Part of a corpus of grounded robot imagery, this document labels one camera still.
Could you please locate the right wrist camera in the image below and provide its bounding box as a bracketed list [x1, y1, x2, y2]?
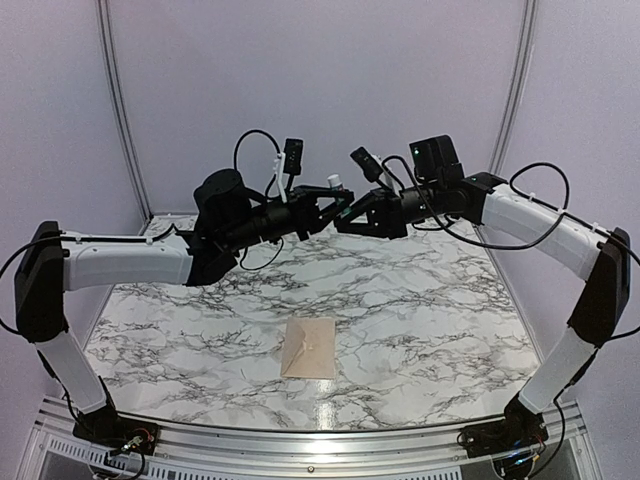
[350, 146, 395, 191]

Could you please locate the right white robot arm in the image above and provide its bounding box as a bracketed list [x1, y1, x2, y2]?
[335, 135, 637, 448]

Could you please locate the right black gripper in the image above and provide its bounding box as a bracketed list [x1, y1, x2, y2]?
[336, 179, 444, 239]

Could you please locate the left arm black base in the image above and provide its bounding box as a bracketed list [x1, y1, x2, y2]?
[72, 377, 160, 455]

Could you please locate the cream envelope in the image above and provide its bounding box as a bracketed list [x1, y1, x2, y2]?
[280, 317, 336, 380]

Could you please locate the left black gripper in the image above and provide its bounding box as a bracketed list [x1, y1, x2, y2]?
[223, 185, 355, 252]

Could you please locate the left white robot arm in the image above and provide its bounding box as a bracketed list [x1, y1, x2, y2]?
[14, 168, 354, 445]

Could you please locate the green white glue stick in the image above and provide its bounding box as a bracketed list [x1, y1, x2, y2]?
[327, 174, 349, 218]

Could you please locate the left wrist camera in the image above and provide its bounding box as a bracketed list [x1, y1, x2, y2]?
[274, 138, 304, 203]

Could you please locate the curved aluminium front rail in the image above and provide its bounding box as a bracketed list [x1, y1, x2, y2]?
[16, 397, 601, 479]

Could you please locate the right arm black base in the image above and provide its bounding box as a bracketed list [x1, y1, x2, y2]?
[457, 396, 549, 458]

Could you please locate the right aluminium corner post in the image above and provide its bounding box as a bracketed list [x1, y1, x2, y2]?
[489, 0, 539, 174]

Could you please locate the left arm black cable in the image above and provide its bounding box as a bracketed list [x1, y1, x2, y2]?
[232, 129, 286, 271]

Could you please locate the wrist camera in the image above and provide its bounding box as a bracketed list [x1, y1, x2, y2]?
[350, 146, 395, 191]
[274, 138, 304, 203]

